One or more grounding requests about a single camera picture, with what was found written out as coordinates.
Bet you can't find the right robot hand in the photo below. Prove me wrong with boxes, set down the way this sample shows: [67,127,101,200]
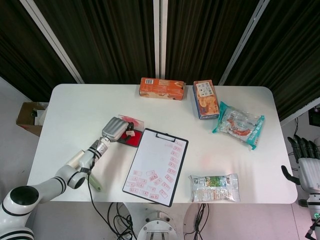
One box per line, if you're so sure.
[280,134,320,195]

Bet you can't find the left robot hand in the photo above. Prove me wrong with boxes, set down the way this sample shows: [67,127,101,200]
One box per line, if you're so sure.
[101,116,137,144]

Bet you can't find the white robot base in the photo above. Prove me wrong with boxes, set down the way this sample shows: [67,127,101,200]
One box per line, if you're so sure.
[136,209,181,240]

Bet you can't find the red ink pad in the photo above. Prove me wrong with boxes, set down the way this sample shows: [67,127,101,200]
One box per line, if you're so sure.
[116,113,145,148]

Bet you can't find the white paper red stamp marks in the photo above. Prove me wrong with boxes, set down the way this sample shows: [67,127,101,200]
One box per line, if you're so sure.
[123,129,187,205]

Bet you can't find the long orange snack box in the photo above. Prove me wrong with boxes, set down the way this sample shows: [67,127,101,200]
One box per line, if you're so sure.
[138,76,188,102]

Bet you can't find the black clipboard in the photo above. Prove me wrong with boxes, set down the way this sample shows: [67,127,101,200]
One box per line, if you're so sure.
[121,127,189,208]

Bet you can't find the teal snack packet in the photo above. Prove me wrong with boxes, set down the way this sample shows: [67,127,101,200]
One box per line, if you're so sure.
[211,100,266,152]

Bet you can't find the brown cardboard box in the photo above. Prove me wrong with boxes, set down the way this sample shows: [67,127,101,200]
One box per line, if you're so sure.
[15,101,50,137]

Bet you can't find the dark pleated curtain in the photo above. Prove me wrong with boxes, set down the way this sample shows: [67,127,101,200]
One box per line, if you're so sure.
[0,0,320,122]

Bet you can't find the blue orange cracker box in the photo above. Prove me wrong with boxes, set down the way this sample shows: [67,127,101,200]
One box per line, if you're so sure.
[192,79,221,120]

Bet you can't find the clear snack bag green print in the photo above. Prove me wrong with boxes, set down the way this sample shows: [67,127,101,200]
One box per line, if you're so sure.
[188,173,242,203]

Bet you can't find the green handle lint roller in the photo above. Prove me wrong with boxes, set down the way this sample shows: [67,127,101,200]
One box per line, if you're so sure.
[65,149,104,193]

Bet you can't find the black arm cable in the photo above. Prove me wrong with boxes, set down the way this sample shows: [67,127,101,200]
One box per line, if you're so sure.
[86,152,113,240]

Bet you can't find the black cable bundle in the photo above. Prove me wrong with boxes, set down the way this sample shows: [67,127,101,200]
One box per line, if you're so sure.
[106,201,138,240]
[184,202,211,236]

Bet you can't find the white partition post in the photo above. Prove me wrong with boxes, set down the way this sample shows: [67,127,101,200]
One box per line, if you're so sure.
[216,0,271,87]
[152,0,169,85]
[19,0,85,85]

